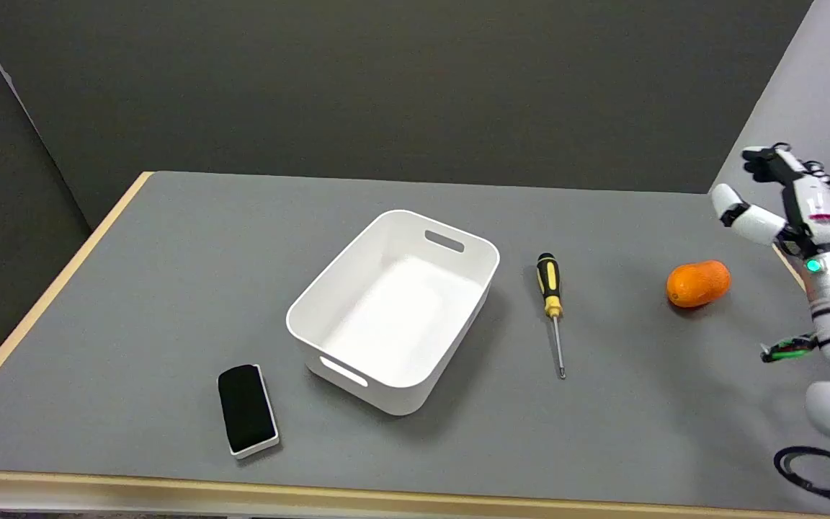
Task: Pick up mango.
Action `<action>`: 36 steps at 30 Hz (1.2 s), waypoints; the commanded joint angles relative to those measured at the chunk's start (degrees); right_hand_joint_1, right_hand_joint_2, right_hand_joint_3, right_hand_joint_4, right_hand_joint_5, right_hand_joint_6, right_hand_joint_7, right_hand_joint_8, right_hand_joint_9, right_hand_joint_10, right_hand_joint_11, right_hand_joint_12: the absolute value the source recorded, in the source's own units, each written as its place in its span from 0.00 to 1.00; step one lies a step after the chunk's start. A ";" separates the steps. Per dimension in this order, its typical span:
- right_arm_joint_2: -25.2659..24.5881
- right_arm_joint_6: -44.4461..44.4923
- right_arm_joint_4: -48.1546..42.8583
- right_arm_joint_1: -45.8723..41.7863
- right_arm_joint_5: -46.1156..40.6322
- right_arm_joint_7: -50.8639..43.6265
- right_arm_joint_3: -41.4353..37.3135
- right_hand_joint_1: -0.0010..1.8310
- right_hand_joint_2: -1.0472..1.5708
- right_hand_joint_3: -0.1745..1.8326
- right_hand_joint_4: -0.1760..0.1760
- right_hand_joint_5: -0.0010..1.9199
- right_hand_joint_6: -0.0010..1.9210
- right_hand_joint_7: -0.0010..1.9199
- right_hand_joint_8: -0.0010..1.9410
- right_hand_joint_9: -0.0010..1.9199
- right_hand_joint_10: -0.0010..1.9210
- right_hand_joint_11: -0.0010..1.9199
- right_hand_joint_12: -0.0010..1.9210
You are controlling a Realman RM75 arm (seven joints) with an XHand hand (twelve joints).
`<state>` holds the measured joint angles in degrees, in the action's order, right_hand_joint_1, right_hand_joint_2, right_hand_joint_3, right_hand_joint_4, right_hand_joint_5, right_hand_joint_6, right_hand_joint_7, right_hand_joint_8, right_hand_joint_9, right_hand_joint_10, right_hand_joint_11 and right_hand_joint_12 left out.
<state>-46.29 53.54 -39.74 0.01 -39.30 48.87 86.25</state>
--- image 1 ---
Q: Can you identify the orange mango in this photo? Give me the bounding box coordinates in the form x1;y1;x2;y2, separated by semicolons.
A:
666;260;732;309

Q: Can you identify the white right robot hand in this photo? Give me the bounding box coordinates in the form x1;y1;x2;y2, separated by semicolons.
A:
710;143;830;259

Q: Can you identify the white plastic bin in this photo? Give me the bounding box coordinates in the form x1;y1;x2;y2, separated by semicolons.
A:
285;209;501;417

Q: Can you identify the black yellow screwdriver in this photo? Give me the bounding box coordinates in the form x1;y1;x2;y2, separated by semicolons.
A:
536;252;568;380

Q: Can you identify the black whiteboard eraser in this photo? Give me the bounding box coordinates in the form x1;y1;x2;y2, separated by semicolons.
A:
217;363;280;460

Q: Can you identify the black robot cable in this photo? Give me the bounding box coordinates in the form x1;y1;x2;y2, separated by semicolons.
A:
774;446;830;503

